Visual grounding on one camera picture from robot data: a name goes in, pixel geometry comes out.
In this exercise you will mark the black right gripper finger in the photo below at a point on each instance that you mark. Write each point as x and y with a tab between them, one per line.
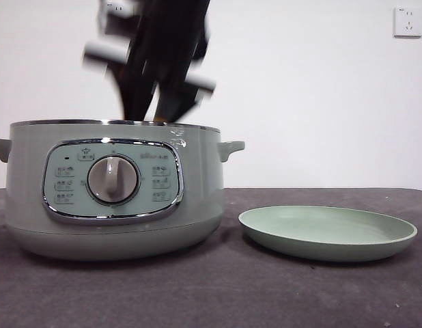
175	104
136	95

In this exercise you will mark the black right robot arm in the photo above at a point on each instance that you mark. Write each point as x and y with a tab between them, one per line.
170	34

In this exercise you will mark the pale green electric steamer pot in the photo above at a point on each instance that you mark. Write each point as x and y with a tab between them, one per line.
197	171

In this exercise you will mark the pale green round plate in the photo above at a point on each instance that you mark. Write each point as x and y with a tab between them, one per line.
320	229

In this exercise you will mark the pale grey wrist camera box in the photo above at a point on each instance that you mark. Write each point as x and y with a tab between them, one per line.
101	53

